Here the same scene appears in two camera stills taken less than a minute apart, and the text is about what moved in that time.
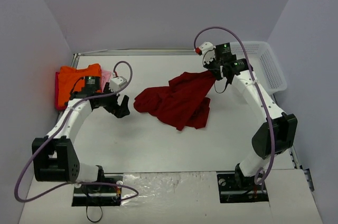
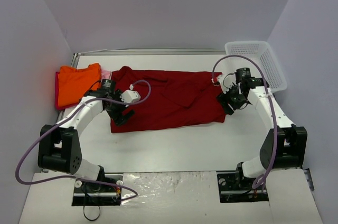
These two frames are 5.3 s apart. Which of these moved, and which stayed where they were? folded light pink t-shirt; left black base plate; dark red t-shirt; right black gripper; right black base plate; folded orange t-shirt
Moved: right black gripper; dark red t-shirt
Stayed: left black base plate; right black base plate; folded light pink t-shirt; folded orange t-shirt
